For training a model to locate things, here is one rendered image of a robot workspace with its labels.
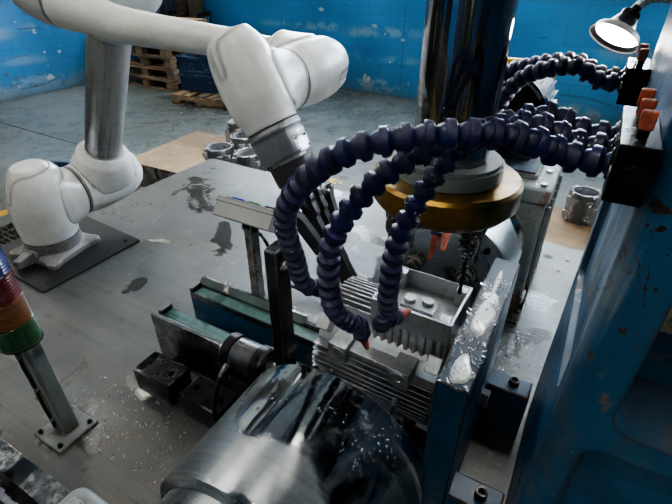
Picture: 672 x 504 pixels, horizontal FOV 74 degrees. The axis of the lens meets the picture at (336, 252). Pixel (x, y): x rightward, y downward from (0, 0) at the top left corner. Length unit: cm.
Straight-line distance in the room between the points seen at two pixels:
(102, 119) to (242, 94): 74
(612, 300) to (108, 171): 135
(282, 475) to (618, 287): 32
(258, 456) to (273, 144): 45
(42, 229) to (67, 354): 43
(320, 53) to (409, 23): 570
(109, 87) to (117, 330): 61
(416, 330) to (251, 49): 47
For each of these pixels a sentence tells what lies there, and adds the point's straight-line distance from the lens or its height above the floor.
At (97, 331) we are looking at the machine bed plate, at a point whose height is 80.
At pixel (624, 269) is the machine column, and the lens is 39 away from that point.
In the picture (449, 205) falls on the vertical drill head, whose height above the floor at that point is 133.
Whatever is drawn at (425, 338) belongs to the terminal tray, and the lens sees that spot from 65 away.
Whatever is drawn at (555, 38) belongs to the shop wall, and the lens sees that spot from 607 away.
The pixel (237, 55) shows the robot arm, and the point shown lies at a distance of 72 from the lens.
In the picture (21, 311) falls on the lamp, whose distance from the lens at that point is 85.
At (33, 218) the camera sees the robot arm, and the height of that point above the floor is 96.
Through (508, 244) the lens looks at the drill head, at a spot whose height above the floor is 111.
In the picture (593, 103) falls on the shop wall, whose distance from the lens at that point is 614.
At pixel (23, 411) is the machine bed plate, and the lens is 113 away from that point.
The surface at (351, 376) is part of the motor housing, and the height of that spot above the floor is 102.
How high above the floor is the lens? 155
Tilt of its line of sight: 33 degrees down
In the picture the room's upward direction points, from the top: straight up
